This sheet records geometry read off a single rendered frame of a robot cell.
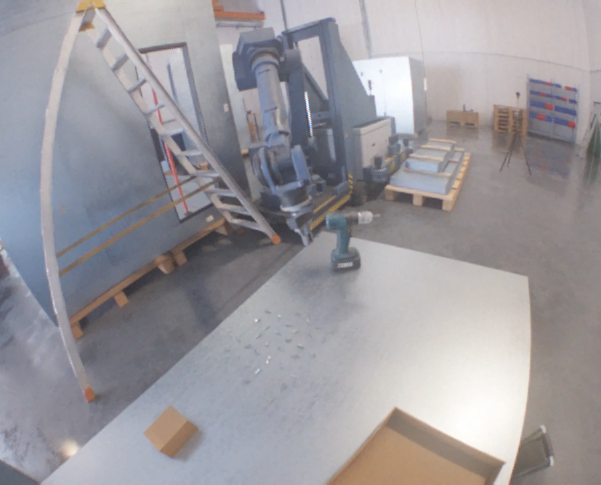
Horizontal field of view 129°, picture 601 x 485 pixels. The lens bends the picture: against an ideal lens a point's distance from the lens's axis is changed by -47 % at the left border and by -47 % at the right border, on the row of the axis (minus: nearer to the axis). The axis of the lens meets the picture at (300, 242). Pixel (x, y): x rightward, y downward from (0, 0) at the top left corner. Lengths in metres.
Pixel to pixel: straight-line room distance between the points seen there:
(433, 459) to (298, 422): 0.33
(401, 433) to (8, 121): 2.78
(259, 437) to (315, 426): 0.14
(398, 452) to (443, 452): 0.10
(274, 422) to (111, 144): 2.30
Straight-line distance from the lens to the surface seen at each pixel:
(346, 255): 1.00
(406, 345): 0.80
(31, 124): 2.49
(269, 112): 1.27
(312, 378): 0.74
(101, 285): 2.66
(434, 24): 11.65
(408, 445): 0.67
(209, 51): 3.05
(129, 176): 2.52
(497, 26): 11.49
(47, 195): 1.67
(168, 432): 0.73
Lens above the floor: 1.29
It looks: 31 degrees down
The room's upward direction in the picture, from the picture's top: 10 degrees counter-clockwise
